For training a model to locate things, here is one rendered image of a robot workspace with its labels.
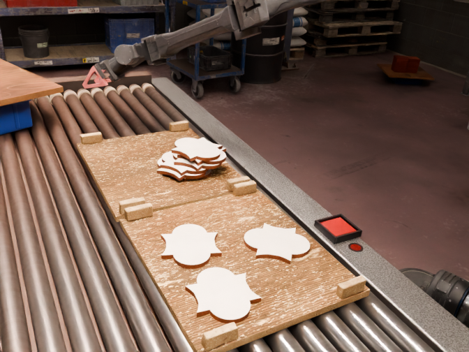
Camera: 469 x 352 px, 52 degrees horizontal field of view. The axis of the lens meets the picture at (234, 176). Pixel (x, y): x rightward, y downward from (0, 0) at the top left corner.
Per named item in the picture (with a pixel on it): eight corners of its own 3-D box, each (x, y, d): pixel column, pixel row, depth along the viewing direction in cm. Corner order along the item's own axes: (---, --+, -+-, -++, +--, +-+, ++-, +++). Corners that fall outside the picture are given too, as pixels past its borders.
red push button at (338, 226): (339, 221, 113) (340, 216, 112) (356, 235, 108) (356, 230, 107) (318, 227, 110) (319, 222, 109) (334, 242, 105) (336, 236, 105)
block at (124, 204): (144, 205, 110) (143, 195, 109) (146, 209, 108) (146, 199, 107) (118, 211, 107) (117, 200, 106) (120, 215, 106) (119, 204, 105)
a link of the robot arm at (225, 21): (266, 31, 121) (256, -13, 119) (252, 33, 117) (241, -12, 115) (163, 66, 152) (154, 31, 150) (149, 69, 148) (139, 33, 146)
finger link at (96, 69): (74, 77, 145) (98, 61, 143) (83, 75, 152) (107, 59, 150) (86, 97, 147) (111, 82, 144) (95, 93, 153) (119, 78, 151)
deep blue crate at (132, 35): (147, 43, 576) (146, 11, 559) (156, 52, 543) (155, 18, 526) (104, 45, 558) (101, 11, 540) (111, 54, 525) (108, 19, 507)
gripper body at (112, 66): (98, 63, 145) (117, 51, 143) (109, 60, 155) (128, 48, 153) (109, 82, 147) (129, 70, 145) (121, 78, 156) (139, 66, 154)
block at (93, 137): (101, 140, 140) (100, 130, 139) (102, 142, 138) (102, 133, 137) (80, 142, 137) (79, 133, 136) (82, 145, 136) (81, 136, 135)
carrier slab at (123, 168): (190, 132, 153) (190, 127, 152) (253, 193, 121) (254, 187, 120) (77, 148, 138) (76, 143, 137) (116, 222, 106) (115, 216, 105)
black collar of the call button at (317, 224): (340, 219, 114) (340, 213, 113) (361, 237, 108) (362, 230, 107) (313, 225, 110) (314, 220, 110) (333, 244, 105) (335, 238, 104)
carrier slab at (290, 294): (256, 193, 121) (256, 188, 120) (368, 295, 90) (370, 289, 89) (119, 225, 105) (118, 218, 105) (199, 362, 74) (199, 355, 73)
